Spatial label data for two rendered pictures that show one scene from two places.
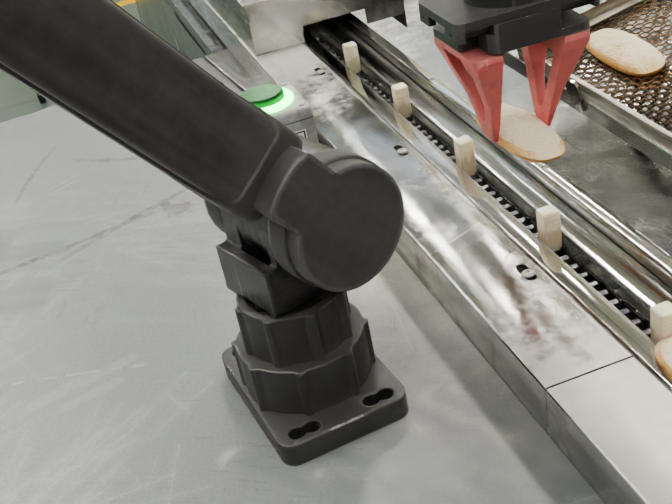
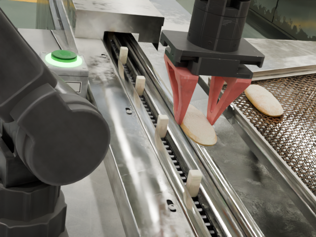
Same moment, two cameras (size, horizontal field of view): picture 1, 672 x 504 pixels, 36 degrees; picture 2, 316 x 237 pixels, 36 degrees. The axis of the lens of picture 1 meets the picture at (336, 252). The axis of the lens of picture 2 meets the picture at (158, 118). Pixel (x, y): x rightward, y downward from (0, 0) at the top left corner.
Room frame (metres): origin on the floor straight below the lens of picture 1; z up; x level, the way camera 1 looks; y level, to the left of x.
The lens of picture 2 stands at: (0.15, -0.04, 1.17)
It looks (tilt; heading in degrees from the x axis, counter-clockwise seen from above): 26 degrees down; 353
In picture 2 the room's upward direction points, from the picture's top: 10 degrees clockwise
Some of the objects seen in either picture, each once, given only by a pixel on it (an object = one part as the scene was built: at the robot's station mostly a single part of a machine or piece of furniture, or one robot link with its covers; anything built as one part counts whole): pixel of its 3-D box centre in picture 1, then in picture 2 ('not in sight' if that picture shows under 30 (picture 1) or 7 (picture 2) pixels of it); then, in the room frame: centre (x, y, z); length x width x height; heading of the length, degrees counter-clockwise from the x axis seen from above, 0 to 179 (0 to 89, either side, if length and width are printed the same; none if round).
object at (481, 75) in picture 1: (504, 71); (196, 86); (0.65, -0.14, 0.97); 0.07 x 0.07 x 0.09; 13
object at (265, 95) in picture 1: (262, 100); (64, 59); (0.86, 0.04, 0.90); 0.04 x 0.04 x 0.02
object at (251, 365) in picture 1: (301, 341); (22, 204); (0.54, 0.03, 0.86); 0.12 x 0.09 x 0.08; 19
